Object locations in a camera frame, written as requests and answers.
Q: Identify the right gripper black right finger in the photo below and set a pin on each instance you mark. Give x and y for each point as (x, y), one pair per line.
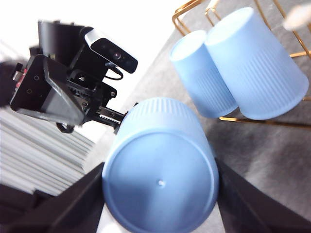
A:
(247, 208)

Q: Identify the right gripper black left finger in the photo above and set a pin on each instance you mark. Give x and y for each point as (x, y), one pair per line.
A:
(77, 208)

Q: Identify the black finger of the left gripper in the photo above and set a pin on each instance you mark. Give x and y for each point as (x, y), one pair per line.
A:
(31, 87)
(63, 104)

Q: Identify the blue ribbed plastic cup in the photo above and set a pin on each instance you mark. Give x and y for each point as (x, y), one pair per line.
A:
(201, 80)
(158, 165)
(257, 68)

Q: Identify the white ribbed panel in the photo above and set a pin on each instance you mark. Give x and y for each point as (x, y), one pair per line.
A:
(36, 150)

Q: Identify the pale grey camera box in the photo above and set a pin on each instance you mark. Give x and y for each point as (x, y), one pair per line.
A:
(114, 52)

